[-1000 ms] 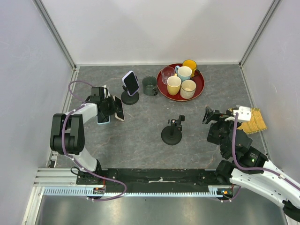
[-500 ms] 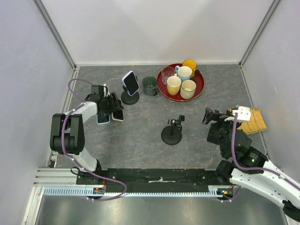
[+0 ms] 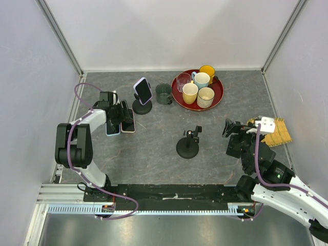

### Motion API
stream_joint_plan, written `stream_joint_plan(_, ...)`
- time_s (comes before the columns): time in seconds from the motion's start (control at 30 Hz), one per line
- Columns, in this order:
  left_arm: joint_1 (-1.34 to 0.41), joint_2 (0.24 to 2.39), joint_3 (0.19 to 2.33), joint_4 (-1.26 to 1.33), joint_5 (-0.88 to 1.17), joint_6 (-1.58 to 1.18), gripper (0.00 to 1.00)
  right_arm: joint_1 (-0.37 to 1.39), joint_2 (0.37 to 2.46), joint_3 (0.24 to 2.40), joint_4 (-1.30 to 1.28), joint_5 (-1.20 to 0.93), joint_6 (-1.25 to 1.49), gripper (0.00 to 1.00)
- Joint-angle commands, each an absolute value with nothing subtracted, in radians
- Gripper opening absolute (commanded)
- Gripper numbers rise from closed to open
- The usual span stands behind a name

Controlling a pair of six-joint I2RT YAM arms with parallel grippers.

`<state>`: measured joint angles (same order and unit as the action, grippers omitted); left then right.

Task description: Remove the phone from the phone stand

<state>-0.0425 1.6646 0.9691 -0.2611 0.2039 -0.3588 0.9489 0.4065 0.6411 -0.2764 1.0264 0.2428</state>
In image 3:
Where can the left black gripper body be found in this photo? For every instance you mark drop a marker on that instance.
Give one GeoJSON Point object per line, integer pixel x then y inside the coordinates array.
{"type": "Point", "coordinates": [118, 114]}

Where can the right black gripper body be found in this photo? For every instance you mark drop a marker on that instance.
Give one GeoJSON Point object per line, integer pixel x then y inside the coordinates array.
{"type": "Point", "coordinates": [240, 128]}

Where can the cream case phone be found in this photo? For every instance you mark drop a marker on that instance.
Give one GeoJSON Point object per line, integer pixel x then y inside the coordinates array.
{"type": "Point", "coordinates": [128, 126]}

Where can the blue case phone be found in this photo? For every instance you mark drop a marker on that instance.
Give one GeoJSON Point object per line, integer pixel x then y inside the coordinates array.
{"type": "Point", "coordinates": [112, 130]}

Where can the black phone stand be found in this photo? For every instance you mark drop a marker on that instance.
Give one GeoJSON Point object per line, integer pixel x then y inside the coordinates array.
{"type": "Point", "coordinates": [188, 147]}
{"type": "Point", "coordinates": [140, 109]}

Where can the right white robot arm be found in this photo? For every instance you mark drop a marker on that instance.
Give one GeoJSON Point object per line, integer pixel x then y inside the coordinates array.
{"type": "Point", "coordinates": [269, 181]}

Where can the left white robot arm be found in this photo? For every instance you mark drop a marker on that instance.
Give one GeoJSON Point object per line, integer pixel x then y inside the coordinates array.
{"type": "Point", "coordinates": [73, 147]}

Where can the purple case phone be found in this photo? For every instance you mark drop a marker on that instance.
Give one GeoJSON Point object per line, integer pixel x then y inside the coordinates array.
{"type": "Point", "coordinates": [143, 91]}

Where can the beige ceramic cup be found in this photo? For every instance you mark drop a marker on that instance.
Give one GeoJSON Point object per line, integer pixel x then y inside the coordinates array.
{"type": "Point", "coordinates": [205, 97]}

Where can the woven bamboo mat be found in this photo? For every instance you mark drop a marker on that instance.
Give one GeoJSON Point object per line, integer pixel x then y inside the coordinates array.
{"type": "Point", "coordinates": [280, 135]}

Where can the dark green mug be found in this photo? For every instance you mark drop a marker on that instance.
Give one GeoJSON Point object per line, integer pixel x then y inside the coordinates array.
{"type": "Point", "coordinates": [164, 94]}

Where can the pale yellow cup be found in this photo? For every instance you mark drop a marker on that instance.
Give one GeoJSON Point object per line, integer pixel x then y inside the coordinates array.
{"type": "Point", "coordinates": [189, 92]}

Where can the red round tray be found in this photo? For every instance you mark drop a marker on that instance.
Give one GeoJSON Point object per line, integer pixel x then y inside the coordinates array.
{"type": "Point", "coordinates": [217, 86]}

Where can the light blue mug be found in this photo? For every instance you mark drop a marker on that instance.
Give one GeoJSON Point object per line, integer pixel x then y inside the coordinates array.
{"type": "Point", "coordinates": [200, 79]}

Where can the orange yellow mug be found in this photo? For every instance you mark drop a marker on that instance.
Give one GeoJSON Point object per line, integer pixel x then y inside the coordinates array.
{"type": "Point", "coordinates": [209, 70]}

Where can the clear glass cup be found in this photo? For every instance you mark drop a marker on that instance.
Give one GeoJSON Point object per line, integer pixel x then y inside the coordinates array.
{"type": "Point", "coordinates": [182, 79]}

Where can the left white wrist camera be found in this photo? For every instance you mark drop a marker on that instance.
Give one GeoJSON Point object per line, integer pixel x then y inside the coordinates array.
{"type": "Point", "coordinates": [115, 98]}

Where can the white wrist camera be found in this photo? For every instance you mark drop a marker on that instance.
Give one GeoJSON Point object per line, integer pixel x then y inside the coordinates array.
{"type": "Point", "coordinates": [115, 98]}
{"type": "Point", "coordinates": [267, 125]}

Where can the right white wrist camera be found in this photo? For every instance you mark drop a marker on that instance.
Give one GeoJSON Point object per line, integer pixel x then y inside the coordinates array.
{"type": "Point", "coordinates": [267, 125]}

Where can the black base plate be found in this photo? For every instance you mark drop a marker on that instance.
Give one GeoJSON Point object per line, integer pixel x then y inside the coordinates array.
{"type": "Point", "coordinates": [178, 197]}

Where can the slotted cable duct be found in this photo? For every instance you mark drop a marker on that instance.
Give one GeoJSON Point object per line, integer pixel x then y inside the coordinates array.
{"type": "Point", "coordinates": [92, 209]}

